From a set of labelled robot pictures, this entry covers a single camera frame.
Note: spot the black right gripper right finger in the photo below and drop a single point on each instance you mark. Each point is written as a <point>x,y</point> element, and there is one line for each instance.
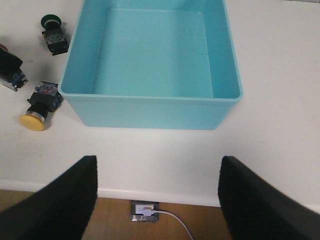
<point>255,210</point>

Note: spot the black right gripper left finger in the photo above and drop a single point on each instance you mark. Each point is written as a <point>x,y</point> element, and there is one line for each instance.
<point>59,211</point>

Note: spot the red push button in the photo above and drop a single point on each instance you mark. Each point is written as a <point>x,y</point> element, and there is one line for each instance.
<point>11,75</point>

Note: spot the light blue plastic box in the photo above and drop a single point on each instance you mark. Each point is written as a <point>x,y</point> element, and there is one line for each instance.
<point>154,64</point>

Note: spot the floor power outlet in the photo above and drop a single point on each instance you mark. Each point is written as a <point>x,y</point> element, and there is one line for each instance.
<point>144,211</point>

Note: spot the yellow push button lying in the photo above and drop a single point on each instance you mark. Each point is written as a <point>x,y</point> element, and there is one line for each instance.
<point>44,100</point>

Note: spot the green push button rear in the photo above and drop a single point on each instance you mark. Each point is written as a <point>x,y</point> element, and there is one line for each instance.
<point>53,34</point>

